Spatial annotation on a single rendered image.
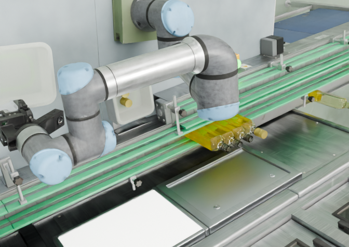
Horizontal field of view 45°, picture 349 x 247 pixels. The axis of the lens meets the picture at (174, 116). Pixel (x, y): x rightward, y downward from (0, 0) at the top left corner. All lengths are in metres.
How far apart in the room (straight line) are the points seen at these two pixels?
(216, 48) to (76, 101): 0.38
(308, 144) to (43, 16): 1.24
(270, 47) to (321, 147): 0.54
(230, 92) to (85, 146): 0.41
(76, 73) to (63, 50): 0.73
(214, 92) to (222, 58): 0.09
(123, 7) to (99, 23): 0.12
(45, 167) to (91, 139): 0.12
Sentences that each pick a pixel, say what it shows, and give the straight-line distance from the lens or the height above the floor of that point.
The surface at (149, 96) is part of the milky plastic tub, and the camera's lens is 1.73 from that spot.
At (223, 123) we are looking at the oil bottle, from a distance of 1.79.
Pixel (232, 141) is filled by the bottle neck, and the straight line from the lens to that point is 1.69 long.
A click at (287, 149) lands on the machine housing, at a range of 1.96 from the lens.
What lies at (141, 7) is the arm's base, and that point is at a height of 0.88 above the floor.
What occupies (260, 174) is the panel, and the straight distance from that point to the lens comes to 1.72.
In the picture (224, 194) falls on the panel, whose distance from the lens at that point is 1.63.
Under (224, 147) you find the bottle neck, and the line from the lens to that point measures 1.64.
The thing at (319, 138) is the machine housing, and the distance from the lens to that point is 2.05.
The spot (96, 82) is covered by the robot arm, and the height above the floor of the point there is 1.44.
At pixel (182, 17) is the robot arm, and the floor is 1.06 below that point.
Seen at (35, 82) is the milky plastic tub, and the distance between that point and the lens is 1.28.
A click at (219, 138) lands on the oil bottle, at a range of 1.67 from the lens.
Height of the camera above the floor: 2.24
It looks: 50 degrees down
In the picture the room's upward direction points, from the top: 117 degrees clockwise
